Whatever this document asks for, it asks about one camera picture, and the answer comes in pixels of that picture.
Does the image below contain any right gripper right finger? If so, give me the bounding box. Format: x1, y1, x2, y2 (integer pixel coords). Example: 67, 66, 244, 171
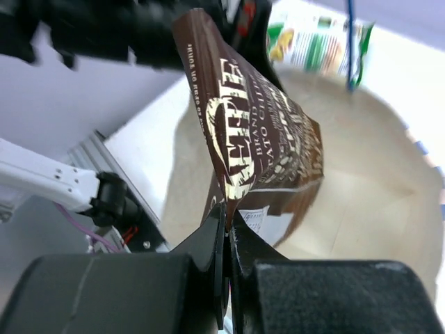
229, 214, 443, 334

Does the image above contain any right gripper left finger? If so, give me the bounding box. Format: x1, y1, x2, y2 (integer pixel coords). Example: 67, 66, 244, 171
1, 204, 226, 333

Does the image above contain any blue checkered paper bag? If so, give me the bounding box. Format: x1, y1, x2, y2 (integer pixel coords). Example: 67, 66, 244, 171
159, 0, 445, 300

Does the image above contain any green cassava chips bag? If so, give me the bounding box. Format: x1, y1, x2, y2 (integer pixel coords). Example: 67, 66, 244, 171
266, 14, 374, 90

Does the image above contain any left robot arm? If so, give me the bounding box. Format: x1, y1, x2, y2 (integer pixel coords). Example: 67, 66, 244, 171
1, 1, 280, 228

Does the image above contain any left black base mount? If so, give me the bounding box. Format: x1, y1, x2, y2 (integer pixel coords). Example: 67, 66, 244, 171
115, 193, 170, 253

